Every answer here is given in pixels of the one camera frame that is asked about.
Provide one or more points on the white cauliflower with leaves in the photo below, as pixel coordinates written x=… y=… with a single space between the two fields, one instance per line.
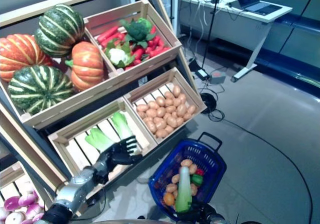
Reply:
x=117 y=55

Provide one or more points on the orange round fruit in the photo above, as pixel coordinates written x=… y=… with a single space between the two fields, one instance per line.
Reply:
x=169 y=199

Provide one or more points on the wooden carrot crate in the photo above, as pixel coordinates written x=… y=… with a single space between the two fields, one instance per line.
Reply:
x=155 y=19

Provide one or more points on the wooden display shelf frame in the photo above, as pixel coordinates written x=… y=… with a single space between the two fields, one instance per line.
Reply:
x=37 y=149

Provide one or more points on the black power adapter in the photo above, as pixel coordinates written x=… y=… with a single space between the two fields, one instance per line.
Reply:
x=202 y=73

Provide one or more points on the green white bok choy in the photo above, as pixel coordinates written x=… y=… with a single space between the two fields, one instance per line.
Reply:
x=98 y=139
x=121 y=124

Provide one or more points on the brown potato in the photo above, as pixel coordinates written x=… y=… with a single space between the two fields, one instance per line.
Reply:
x=159 y=120
x=151 y=126
x=171 y=187
x=182 y=98
x=162 y=133
x=175 y=194
x=161 y=112
x=180 y=121
x=193 y=169
x=151 y=113
x=169 y=95
x=186 y=162
x=187 y=116
x=176 y=90
x=175 y=178
x=194 y=187
x=169 y=129
x=160 y=101
x=170 y=109
x=153 y=105
x=141 y=114
x=177 y=102
x=142 y=107
x=172 y=121
x=160 y=127
x=191 y=109
x=181 y=110

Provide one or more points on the wooden bok choy crate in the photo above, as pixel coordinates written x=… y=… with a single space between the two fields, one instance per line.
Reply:
x=75 y=144

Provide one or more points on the grey open laptop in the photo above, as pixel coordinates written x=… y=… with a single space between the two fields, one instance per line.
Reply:
x=260 y=6

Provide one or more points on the green broccoli head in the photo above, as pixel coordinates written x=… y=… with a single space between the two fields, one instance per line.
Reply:
x=137 y=30

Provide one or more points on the green bell pepper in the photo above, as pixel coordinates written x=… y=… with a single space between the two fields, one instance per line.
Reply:
x=197 y=179

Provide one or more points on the large orange striped pumpkin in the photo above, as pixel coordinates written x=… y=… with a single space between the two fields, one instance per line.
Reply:
x=20 y=55

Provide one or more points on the purple onion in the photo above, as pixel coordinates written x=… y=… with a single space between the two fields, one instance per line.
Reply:
x=38 y=217
x=11 y=203
x=27 y=199
x=33 y=209

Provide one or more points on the white onion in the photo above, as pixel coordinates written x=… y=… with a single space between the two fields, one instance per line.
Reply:
x=2 y=212
x=15 y=217

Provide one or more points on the long white green cabbage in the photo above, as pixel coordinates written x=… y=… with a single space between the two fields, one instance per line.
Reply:
x=184 y=191

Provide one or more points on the green striped pumpkin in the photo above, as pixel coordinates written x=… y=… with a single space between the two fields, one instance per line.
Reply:
x=40 y=89
x=59 y=30

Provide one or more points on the wooden onion crate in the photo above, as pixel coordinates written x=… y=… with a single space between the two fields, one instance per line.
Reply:
x=10 y=179

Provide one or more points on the red carrot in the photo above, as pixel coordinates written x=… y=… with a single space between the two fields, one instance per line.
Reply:
x=107 y=33
x=113 y=39
x=138 y=53
x=158 y=51
x=160 y=42

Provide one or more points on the small orange striped pumpkin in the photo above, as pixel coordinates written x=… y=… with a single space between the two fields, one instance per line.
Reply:
x=87 y=65

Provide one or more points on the wooden pumpkin crate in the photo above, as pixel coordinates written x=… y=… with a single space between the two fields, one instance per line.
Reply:
x=75 y=101

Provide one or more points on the red bell pepper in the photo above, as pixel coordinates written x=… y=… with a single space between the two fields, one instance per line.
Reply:
x=200 y=172

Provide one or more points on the grey box with red button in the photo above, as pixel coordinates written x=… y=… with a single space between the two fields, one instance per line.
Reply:
x=217 y=77

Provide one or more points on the white office desk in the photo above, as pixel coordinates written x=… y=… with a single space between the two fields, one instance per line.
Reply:
x=225 y=14

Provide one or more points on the black tripod pole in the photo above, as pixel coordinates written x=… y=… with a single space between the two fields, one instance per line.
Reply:
x=212 y=21

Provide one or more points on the wooden potato crate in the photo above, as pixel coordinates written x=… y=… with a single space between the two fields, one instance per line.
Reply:
x=192 y=96

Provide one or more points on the dark robot left hand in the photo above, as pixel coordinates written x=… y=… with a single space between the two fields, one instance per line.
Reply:
x=122 y=154

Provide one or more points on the dark robot right hand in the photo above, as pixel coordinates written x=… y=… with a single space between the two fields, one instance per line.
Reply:
x=202 y=215

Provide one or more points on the blue plastic shopping basket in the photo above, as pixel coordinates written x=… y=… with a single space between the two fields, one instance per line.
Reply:
x=207 y=156

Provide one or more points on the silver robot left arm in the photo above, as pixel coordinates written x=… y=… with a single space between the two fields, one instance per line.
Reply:
x=77 y=186

